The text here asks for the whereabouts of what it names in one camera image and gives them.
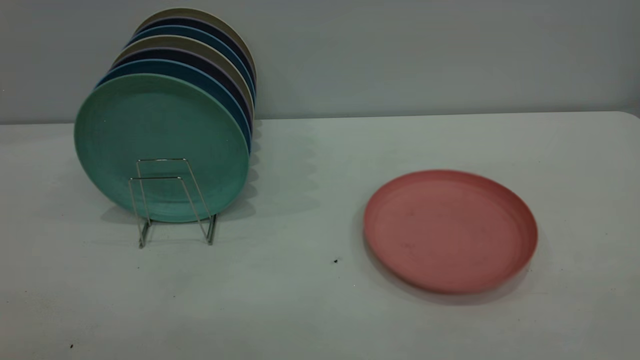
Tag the blue round plate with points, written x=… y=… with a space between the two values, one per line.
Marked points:
x=165 y=67
x=185 y=31

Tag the navy round plate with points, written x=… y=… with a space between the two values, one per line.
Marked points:
x=192 y=22
x=175 y=55

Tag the pink round plate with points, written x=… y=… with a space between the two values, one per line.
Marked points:
x=450 y=230

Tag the beige round plate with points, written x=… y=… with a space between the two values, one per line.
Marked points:
x=190 y=11
x=175 y=42

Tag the green round plate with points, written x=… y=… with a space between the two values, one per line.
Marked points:
x=160 y=125

